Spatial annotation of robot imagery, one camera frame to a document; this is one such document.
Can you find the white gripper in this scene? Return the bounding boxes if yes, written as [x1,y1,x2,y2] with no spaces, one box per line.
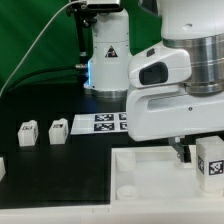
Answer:
[126,86,224,163]

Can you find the white square tabletop part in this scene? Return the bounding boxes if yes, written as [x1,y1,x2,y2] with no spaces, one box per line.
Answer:
[111,146,224,202]

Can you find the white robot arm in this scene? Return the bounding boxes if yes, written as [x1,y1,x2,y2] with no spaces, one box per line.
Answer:
[86,0,224,162]

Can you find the marker sheet with tags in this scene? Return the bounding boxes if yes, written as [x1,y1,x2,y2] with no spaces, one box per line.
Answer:
[71,112,127,135]

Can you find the white block left edge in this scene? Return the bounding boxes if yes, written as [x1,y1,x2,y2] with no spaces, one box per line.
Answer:
[0,157,6,182]

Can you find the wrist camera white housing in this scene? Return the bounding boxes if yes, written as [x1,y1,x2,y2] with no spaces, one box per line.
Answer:
[128,42,192,89]

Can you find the black cables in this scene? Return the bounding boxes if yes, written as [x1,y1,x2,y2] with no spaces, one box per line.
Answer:
[6,65,89,93]

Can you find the white cable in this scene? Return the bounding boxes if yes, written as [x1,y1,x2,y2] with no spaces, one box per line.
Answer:
[0,0,88,98]

